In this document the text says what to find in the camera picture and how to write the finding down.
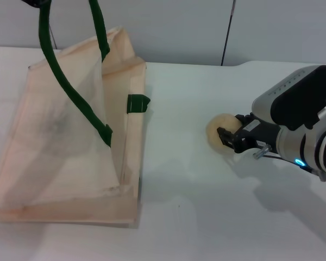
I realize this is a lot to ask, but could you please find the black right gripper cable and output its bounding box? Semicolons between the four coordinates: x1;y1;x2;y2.
262;153;326;182

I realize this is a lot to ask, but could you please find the round egg yolk pastry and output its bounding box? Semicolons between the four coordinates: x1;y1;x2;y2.
205;113;244;153

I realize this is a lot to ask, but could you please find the cream handbag with green handles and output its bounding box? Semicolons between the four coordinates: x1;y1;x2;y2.
0;0;151;228

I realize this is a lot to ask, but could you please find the silver metal connector plug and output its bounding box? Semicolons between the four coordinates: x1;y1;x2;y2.
254;146;272;160

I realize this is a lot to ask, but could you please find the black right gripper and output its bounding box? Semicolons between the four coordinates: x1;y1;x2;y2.
216;113;280;153

